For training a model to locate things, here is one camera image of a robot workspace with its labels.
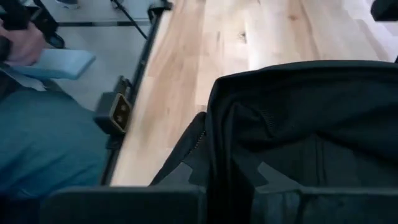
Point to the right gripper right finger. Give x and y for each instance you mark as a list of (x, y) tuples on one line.
[(335, 208)]

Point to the black backpack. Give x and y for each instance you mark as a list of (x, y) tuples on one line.
[(311, 102)]

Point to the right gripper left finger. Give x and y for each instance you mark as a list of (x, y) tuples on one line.
[(124, 207)]

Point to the black metal table frame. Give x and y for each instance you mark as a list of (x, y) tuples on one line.
[(140, 67)]

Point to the light blue flat pad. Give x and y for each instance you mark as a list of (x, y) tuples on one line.
[(62, 63)]

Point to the person's hand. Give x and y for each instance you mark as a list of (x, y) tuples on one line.
[(25, 46)]

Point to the person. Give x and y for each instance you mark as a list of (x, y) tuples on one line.
[(46, 140)]

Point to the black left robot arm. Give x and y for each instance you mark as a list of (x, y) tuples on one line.
[(385, 9)]

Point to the thin black floor rod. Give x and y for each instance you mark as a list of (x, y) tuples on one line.
[(131, 20)]

